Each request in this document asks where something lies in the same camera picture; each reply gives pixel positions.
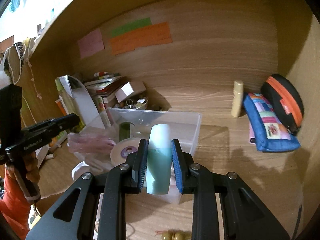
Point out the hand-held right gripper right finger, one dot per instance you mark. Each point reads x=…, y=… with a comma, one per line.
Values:
x=176, y=165

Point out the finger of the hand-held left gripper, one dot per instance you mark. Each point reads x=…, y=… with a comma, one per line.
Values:
x=60, y=132
x=62, y=120

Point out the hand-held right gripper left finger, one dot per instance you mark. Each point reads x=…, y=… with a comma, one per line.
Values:
x=142, y=165

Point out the teal squeeze tube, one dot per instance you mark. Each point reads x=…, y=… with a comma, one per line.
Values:
x=158, y=160

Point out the white tape roll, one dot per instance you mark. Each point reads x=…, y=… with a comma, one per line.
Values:
x=122, y=152

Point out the pink round pad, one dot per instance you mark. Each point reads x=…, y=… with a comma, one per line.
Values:
x=90, y=141

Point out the clear plastic storage box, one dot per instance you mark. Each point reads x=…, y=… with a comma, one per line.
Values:
x=185, y=130

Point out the person's left forearm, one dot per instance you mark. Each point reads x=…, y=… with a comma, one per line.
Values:
x=12, y=205

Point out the person's left hand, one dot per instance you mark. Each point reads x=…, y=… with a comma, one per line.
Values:
x=32, y=170

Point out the orange tube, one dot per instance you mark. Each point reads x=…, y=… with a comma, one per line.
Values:
x=60, y=107

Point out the green spray bottle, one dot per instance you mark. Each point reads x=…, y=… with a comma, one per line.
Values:
x=63, y=95

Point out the white curved stand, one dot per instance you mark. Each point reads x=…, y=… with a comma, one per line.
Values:
x=85, y=105

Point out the stack of books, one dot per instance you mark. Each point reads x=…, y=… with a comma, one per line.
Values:
x=105, y=86

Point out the wooden desk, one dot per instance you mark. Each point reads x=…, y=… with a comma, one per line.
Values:
x=237, y=155

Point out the bowl of trinkets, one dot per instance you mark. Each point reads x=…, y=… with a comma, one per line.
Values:
x=132, y=103

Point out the white fluffy pompom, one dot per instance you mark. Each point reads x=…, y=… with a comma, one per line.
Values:
x=3, y=72

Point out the small white box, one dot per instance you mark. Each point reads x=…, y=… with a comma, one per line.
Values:
x=128, y=91

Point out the pink sticky note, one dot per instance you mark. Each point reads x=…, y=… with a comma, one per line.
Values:
x=91, y=43

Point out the beige upright tube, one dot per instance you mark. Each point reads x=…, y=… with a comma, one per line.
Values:
x=237, y=100

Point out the blue patchwork pencil pouch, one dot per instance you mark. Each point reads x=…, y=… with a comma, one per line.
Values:
x=267, y=127

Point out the orange sticky note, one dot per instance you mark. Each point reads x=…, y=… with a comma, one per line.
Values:
x=140, y=38

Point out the green sticky note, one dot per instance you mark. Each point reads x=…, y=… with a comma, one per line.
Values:
x=130, y=27

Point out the black orange zip case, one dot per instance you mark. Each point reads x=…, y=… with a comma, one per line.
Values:
x=287, y=97

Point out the black pen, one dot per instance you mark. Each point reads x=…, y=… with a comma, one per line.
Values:
x=297, y=222

